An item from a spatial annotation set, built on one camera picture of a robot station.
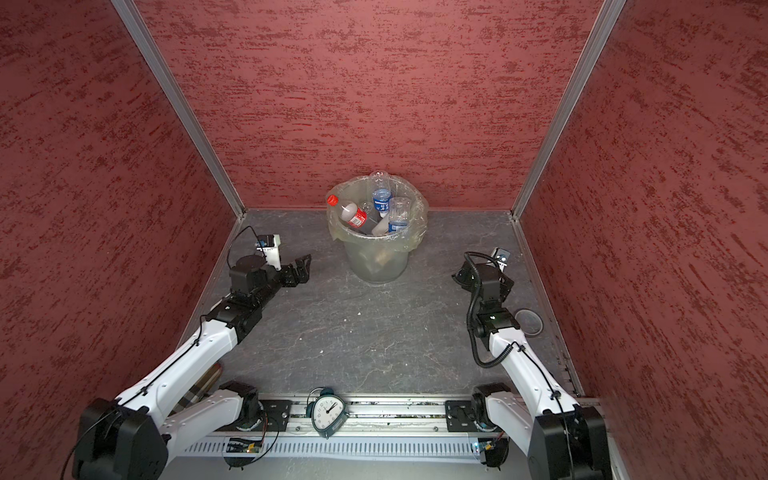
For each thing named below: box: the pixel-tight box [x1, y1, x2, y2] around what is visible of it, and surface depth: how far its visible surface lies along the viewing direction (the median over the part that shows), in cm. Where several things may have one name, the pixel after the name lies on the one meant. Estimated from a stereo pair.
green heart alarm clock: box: [305, 387, 350, 440], surface depth 73 cm
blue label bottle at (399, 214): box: [388, 196, 411, 233], surface depth 86 cm
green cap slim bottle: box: [371, 213, 391, 237], surface depth 96 cm
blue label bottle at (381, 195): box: [372, 170, 392, 218], surface depth 94 cm
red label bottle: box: [326, 194, 371, 228], surface depth 89 cm
